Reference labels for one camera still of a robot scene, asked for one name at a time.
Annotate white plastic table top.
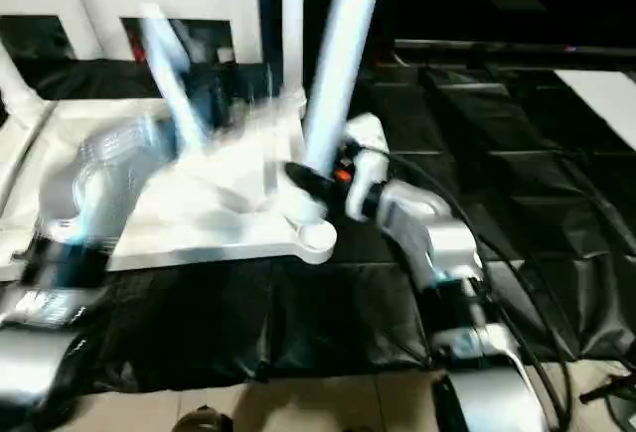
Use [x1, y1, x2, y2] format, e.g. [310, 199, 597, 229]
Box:
[0, 86, 340, 283]

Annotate black mat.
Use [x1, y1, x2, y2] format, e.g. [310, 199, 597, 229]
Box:
[0, 54, 636, 396]

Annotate long black bar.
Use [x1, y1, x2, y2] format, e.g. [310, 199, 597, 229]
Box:
[394, 38, 636, 65]

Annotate flat white board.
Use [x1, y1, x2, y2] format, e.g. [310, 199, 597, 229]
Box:
[553, 68, 636, 149]

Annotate black stick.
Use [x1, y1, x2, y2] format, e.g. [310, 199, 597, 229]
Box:
[577, 375, 636, 402]

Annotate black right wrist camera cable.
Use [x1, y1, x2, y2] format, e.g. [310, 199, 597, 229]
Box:
[386, 150, 578, 428]

